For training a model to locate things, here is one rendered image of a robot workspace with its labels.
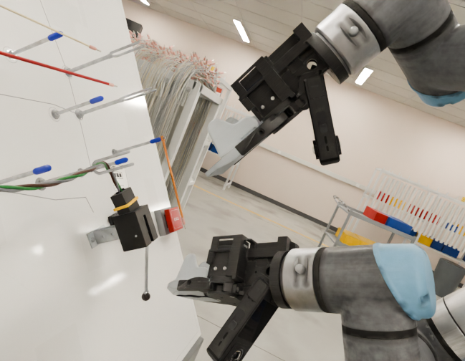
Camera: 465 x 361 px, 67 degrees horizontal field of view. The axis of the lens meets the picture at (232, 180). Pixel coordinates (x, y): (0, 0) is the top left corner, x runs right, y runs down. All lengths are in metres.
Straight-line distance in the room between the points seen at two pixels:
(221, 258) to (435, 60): 0.36
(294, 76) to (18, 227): 0.38
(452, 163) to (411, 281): 8.90
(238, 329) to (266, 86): 0.29
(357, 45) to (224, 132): 0.18
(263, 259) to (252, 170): 8.30
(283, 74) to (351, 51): 0.08
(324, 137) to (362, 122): 8.36
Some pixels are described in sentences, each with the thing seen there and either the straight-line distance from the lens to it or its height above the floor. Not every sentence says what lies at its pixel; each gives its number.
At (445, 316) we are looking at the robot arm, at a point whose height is 1.23.
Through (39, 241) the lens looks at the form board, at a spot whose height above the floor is 1.11.
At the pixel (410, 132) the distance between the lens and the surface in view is 9.01.
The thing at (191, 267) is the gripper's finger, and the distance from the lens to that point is 0.54.
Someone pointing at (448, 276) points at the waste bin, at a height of 0.40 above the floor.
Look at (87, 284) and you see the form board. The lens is 0.57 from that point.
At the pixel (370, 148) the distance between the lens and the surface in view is 8.81.
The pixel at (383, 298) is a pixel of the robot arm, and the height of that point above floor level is 1.24.
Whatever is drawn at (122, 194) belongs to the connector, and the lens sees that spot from 0.54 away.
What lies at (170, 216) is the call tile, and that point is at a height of 1.12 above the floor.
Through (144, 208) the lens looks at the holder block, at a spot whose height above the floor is 1.18.
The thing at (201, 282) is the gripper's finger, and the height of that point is 1.14.
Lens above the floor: 1.34
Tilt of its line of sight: 8 degrees down
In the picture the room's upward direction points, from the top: 23 degrees clockwise
